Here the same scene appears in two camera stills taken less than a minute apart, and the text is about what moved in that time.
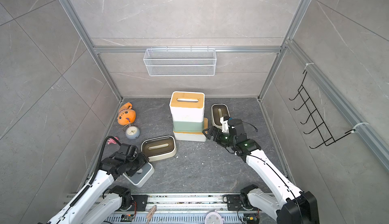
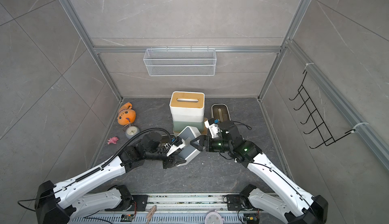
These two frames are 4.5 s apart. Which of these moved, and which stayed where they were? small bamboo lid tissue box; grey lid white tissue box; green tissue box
Moved: grey lid white tissue box
Stayed: green tissue box; small bamboo lid tissue box
